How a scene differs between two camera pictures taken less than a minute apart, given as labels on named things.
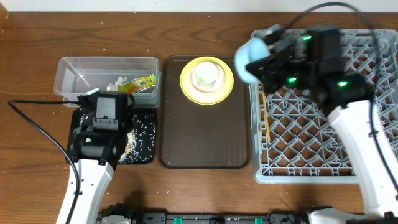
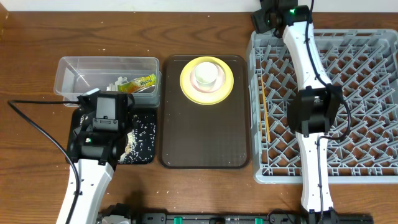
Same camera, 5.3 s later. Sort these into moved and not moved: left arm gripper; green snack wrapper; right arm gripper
Moved: right arm gripper
Not moved: green snack wrapper; left arm gripper
